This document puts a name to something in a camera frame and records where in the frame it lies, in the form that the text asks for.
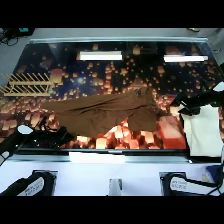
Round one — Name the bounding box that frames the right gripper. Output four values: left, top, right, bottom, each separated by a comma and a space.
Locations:
169, 94, 202, 117

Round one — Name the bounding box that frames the white garment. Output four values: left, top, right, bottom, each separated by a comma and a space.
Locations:
179, 103, 224, 158

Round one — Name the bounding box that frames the blue garment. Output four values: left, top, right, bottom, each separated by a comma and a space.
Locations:
205, 164, 224, 185

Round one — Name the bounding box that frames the brown shirt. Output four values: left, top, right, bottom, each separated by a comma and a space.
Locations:
39, 87, 161, 139

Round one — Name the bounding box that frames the silver frame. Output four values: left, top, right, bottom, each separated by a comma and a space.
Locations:
0, 36, 224, 197

